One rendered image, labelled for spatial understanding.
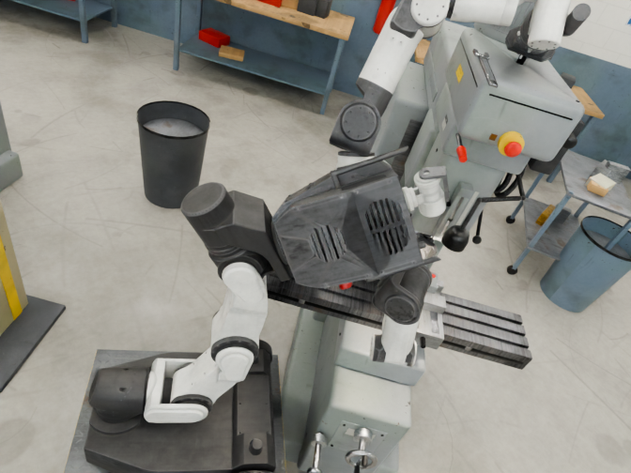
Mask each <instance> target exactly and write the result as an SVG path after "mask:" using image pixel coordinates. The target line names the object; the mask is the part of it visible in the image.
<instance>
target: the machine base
mask: <svg viewBox="0 0 631 473"><path fill-rule="evenodd" d="M313 315H314V311H310V310H307V309H303V308H300V313H299V317H298V321H297V325H296V329H295V333H294V337H293V342H292V345H291V349H290V354H289V358H288V362H287V365H286V370H285V377H284V381H283V385H282V389H281V400H282V410H283V411H282V414H283V427H284V442H285V459H286V460H287V461H289V462H293V463H298V459H299V453H300V450H301V448H302V444H303V439H304V435H305V429H306V423H307V418H308V413H309V407H310V402H311V396H312V391H313V385H314V380H315V374H316V365H317V359H318V353H319V348H320V343H321V337H322V331H323V327H324V322H320V321H316V320H315V319H314V318H313ZM398 469H399V442H398V444H397V445H396V446H395V447H394V449H393V450H392V451H391V452H390V454H389V455H388V456H387V457H386V459H385V460H384V461H383V462H382V463H381V465H380V466H379V467H378V468H377V470H376V471H375V472H374V473H397V471H398Z"/></svg>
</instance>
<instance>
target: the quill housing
mask: <svg viewBox="0 0 631 473"><path fill-rule="evenodd" d="M444 165H446V172H447V178H448V185H449V192H450V199H451V198H452V196H453V194H454V191H455V189H456V188H457V186H458V184H459V182H460V181H462V182H465V183H468V184H471V185H472V187H473V190H474V192H473V194H472V196H471V197H470V198H469V199H468V201H467V203H466V204H465V206H464V208H463V210H462V211H461V213H460V215H459V217H458V218H457V220H456V222H455V223H454V225H462V223H463V221H464V219H465V218H466V217H467V216H468V214H469V212H470V210H471V208H472V207H473V205H474V203H475V202H476V200H477V198H479V197H481V198H483V197H491V195H492V194H493V192H494V190H495V189H496V188H497V187H498V185H499V183H500V181H501V179H502V178H503V176H504V175H505V172H504V171H501V170H498V169H495V168H491V167H488V166H485V165H482V164H479V163H476V162H472V161H469V160H467V161H465V162H460V161H459V158H458V157H454V156H451V155H448V154H445V153H443V151H442V148H441V141H440V135H439V134H438V137H437V139H436V141H435V142H434V144H433V146H432V148H431V150H430V153H429V155H428V157H427V159H426V161H425V163H424V165H423V168H428V167H437V166H444ZM439 185H440V187H441V189H442V190H443V192H444V187H443V180H442V178H441V179H440V182H439ZM485 205H486V203H482V202H481V203H480V204H479V205H478V208H477V209H476V210H475V212H474V214H473V216H472V217H471V219H470V221H469V223H468V224H467V226H466V229H467V230H468V231H469V230H470V229H471V227H472V226H473V224H474V223H475V222H476V220H477V219H478V217H479V215H480V214H481V212H482V210H483V209H484V207H485ZM409 215H410V217H411V220H412V224H413V227H414V230H415V231H416V232H419V233H423V234H426V235H430V236H433V230H434V228H435V227H436V225H437V223H438V221H439V218H440V217H441V215H442V214H440V215H438V216H436V217H425V216H424V215H423V214H422V213H421V212H420V209H419V205H418V206H416V207H414V210H412V211H409Z"/></svg>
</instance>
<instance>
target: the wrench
mask: <svg viewBox="0 0 631 473"><path fill-rule="evenodd" d="M473 54H474V55H475V56H477V57H479V60H480V63H481V65H482V68H483V71H484V73H485V77H486V79H487V82H488V84H489V85H490V86H493V87H496V88H497V87H498V83H497V81H496V78H495V76H494V74H493V71H492V69H491V67H490V65H489V63H488V61H487V60H489V58H490V57H489V54H488V53H484V54H480V53H478V50H476V49H473Z"/></svg>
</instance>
